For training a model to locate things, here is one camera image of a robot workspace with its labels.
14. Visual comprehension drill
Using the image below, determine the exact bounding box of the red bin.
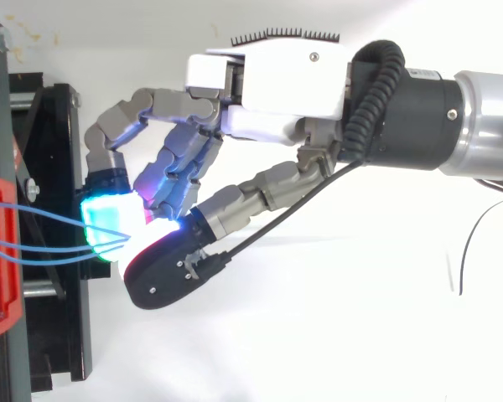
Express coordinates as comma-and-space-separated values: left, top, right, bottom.
0, 176, 24, 345

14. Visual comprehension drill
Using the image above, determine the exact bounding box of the blue cable bundle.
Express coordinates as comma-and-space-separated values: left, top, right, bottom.
0, 202, 132, 267

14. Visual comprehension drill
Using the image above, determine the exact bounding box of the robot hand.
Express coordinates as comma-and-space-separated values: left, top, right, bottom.
80, 27, 353, 311

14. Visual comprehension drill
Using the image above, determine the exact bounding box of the black coiled cable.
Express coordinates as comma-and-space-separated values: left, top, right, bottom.
337, 39, 405, 163

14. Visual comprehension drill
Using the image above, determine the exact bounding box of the black stand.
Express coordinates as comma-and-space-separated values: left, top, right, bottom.
0, 9, 111, 402

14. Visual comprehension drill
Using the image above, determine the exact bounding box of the thin black cable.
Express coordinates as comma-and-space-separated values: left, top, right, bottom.
228, 159, 361, 257
458, 178, 503, 296

